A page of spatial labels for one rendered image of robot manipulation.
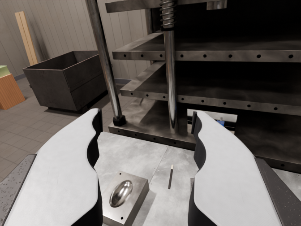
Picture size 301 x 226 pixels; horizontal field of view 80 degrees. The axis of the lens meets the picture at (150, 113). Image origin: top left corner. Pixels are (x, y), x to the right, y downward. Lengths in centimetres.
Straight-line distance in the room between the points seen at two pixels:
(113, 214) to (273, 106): 86
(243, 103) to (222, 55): 27
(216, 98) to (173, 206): 58
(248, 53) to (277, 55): 11
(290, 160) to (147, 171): 70
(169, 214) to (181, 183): 15
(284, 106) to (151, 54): 70
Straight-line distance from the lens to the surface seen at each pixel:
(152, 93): 113
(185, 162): 98
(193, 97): 106
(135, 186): 82
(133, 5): 109
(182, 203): 84
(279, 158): 113
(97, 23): 112
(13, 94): 466
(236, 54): 95
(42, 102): 374
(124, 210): 77
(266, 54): 96
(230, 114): 107
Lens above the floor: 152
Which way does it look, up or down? 31 degrees down
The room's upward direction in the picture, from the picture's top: 7 degrees counter-clockwise
